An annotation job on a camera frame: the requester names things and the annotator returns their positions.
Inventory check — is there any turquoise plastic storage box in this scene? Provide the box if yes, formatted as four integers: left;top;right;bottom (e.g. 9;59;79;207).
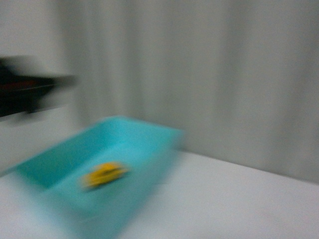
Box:
0;117;183;239

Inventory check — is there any white pleated curtain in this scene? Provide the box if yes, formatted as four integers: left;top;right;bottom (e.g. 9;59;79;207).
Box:
0;0;319;183

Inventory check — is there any yellow beetle toy car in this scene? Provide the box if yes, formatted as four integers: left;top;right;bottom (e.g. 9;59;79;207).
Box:
81;161;130;190

